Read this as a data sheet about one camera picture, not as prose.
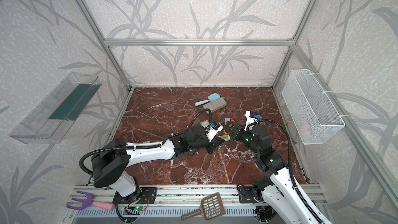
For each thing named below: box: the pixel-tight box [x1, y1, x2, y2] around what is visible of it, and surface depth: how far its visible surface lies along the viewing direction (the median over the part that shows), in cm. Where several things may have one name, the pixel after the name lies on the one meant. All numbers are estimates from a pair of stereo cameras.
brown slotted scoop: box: [180, 192, 226, 221], surface depth 72 cm
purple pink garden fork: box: [66, 190, 116, 211], surface depth 72 cm
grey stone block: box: [203, 96, 227, 115], surface depth 110 cm
